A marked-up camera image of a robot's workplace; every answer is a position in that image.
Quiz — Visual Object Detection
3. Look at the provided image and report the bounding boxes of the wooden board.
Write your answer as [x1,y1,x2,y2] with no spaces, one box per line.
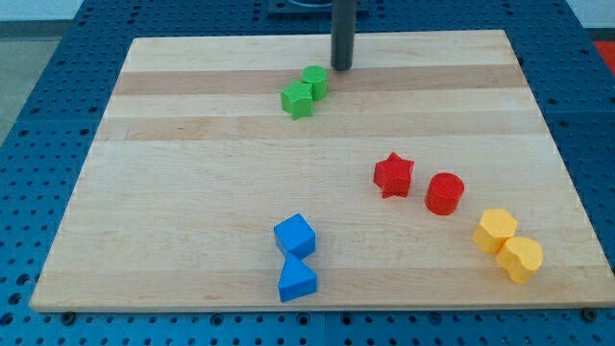
[30,30,614,312]

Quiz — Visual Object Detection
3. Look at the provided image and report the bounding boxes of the blue cube block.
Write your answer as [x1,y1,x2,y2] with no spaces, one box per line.
[273,213,316,260]

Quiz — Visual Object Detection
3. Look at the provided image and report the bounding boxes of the green star block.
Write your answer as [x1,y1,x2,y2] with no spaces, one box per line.
[281,81,313,120]

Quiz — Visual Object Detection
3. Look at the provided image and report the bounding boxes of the red star block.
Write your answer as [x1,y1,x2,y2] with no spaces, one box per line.
[373,152,415,198]

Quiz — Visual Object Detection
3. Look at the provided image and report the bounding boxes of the green cylinder block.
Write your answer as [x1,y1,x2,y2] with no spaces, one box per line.
[301,65,328,101]

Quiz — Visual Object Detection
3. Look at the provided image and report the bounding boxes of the blue triangle block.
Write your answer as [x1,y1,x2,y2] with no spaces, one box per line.
[278,253,317,303]

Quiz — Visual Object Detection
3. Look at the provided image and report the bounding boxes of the red cylinder block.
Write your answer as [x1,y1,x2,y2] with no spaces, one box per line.
[424,172,465,215]

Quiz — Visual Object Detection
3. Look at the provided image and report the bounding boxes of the yellow hexagon block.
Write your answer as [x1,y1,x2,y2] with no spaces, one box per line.
[472,209,518,254]

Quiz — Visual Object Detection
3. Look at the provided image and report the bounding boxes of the yellow heart block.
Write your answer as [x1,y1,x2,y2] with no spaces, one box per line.
[496,236,544,284]

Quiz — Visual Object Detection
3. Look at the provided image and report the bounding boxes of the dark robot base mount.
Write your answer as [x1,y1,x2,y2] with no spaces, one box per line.
[266,0,371,21]

